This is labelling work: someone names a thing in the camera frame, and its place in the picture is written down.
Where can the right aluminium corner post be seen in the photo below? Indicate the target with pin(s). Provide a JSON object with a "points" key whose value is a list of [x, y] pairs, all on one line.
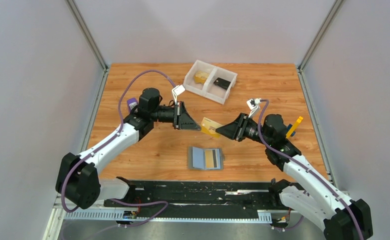
{"points": [[337, 4]]}

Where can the left aluminium corner post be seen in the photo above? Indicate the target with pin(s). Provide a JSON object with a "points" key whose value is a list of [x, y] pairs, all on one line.
{"points": [[76, 13]]}

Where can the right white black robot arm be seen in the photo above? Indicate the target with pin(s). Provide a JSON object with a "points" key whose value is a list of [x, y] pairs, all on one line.
{"points": [[335, 213]]}

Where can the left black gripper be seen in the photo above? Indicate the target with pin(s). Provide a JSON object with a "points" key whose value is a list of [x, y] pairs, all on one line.
{"points": [[183, 121]]}

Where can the white two-compartment tray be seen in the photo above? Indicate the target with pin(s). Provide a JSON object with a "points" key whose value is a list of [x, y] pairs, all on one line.
{"points": [[209, 90]]}

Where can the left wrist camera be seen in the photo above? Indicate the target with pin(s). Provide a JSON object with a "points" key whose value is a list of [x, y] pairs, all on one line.
{"points": [[176, 91]]}

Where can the black card in tray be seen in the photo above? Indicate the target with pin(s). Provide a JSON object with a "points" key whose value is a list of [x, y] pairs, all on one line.
{"points": [[222, 83]]}

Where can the colourful toy brick figure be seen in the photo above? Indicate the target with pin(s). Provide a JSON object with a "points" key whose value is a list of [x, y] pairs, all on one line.
{"points": [[291, 128]]}

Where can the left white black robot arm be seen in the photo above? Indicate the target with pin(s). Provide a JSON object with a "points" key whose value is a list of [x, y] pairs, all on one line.
{"points": [[78, 181]]}

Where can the aluminium rail frame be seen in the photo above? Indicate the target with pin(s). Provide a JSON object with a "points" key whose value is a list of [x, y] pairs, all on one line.
{"points": [[110, 210]]}

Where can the purple metronome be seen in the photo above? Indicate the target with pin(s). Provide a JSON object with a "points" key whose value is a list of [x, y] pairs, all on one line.
{"points": [[131, 103]]}

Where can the grey card holder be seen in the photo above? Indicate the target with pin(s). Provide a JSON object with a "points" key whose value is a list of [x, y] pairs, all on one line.
{"points": [[195, 158]]}

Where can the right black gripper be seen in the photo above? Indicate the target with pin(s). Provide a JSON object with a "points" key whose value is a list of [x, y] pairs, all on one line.
{"points": [[235, 130]]}

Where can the aluminium corner post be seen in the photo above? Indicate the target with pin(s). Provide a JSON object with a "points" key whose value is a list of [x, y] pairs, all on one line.
{"points": [[76, 13], [337, 4]]}

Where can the gold card in tray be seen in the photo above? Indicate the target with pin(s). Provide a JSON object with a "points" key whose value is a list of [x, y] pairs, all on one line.
{"points": [[200, 77]]}

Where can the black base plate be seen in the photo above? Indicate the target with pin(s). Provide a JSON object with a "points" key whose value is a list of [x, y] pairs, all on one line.
{"points": [[205, 200]]}

